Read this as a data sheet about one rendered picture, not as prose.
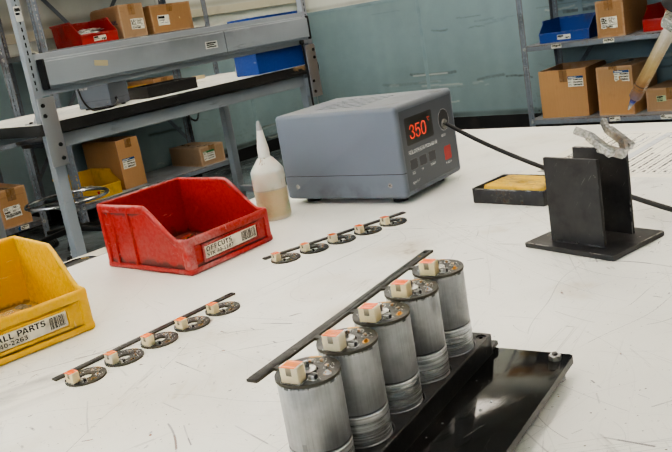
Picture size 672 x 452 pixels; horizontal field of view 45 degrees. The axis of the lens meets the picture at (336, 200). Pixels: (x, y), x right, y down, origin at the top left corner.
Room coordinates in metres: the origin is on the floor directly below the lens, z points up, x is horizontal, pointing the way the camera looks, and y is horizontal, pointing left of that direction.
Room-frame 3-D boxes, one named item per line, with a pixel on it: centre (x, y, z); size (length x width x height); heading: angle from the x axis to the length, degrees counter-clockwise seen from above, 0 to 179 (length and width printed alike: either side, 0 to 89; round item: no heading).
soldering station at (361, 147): (0.85, -0.04, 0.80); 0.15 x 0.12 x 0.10; 52
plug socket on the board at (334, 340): (0.30, 0.01, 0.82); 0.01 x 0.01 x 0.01; 55
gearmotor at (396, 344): (0.33, -0.01, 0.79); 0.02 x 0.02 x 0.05
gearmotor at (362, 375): (0.30, 0.01, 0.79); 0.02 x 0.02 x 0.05
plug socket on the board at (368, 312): (0.32, -0.01, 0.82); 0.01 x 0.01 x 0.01; 55
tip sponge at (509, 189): (0.71, -0.17, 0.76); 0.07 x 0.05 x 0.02; 43
